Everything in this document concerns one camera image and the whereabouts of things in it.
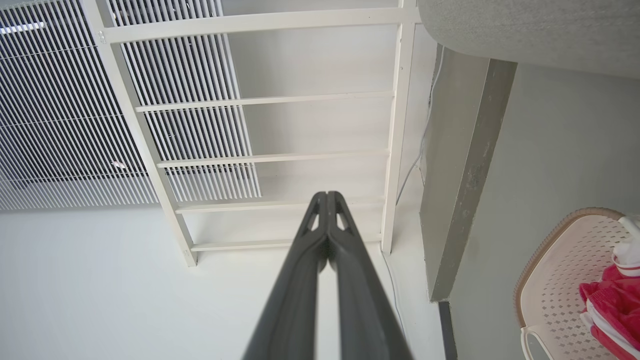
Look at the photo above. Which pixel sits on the raised grey concrete step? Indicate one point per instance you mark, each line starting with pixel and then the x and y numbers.
pixel 455 175

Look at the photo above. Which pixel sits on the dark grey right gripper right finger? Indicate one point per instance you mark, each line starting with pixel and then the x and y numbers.
pixel 367 310

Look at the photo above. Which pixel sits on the black wall baseboard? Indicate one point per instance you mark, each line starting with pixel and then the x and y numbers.
pixel 448 335

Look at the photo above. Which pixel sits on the grey fabric sofa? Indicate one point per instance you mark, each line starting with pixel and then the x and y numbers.
pixel 525 30

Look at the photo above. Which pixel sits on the red and white garment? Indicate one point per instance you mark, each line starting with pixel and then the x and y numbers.
pixel 612 305

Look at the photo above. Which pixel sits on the white metal railing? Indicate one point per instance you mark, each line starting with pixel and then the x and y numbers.
pixel 260 21

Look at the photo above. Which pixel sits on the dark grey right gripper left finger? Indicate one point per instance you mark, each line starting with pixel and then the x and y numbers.
pixel 290 300

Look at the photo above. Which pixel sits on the white slatted vent grille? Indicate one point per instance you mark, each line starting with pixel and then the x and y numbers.
pixel 60 125

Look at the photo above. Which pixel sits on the white brown-rimmed laundry basket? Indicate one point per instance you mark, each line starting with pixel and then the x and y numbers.
pixel 560 280

